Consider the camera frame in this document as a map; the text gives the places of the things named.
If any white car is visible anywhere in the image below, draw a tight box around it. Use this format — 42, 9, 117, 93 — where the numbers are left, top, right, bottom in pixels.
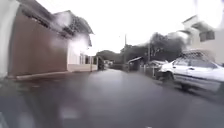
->
155, 49, 224, 95

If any wet grey asphalt road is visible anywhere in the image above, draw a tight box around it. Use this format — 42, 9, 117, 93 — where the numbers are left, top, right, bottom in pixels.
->
0, 68, 224, 128

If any white house with dark roof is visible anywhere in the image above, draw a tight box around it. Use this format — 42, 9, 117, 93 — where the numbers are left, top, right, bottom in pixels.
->
53, 9, 100, 73

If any white building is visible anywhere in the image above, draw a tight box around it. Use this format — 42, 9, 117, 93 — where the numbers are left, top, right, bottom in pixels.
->
175, 13, 224, 66

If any grey concrete pavement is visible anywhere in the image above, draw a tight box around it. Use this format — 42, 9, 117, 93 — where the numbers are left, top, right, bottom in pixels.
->
13, 69, 73, 81

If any row of dark trees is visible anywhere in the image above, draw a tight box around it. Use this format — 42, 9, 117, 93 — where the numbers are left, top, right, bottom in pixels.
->
94, 32, 188, 65

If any pole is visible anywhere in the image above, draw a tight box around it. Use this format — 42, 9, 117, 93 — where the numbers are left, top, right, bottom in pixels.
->
123, 33, 128, 66

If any building with brown garage door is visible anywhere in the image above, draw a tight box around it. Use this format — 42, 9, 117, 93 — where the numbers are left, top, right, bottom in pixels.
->
0, 0, 73, 80

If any small dark shelter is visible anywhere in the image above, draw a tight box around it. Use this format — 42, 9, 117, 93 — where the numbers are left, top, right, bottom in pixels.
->
126, 55, 146, 72

